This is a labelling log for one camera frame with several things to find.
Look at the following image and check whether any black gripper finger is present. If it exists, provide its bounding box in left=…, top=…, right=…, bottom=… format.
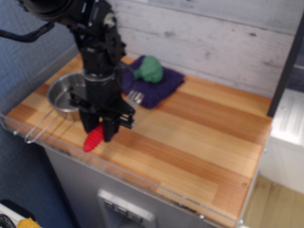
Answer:
left=102, top=117, right=119, bottom=143
left=79, top=110, right=99, bottom=133

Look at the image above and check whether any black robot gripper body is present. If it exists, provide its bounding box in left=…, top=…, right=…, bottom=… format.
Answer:
left=68, top=76, right=136, bottom=130

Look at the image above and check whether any red handled metal fork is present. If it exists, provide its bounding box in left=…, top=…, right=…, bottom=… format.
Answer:
left=83, top=90, right=144, bottom=152

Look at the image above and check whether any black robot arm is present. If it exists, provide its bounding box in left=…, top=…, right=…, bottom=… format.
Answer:
left=20, top=0, right=135, bottom=142

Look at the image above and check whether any stainless steel pot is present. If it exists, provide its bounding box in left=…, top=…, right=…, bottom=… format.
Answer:
left=24, top=72, right=85, bottom=144

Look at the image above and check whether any purple folded towel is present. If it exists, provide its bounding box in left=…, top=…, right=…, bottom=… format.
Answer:
left=123, top=55, right=185, bottom=109

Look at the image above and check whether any green toy broccoli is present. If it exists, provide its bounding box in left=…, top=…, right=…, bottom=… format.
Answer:
left=134, top=56, right=163, bottom=84

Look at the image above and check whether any grey toy fridge cabinet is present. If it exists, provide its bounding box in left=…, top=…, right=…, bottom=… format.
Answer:
left=46, top=148, right=231, bottom=228

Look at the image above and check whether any clear acrylic edge guard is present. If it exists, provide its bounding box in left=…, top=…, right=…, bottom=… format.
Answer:
left=3, top=57, right=271, bottom=228

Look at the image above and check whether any silver dispenser button panel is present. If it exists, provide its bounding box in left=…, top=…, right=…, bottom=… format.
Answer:
left=97, top=189, right=157, bottom=228

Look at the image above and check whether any yellow black object corner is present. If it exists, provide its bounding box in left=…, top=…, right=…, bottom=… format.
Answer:
left=0, top=199, right=41, bottom=228

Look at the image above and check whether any white toy sink unit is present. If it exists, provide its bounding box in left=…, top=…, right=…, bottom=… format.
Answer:
left=259, top=89, right=304, bottom=194

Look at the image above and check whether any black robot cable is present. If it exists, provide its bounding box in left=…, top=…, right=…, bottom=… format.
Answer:
left=0, top=22, right=55, bottom=44

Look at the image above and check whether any black right vertical post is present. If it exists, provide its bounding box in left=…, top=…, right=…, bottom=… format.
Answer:
left=267, top=0, right=304, bottom=117

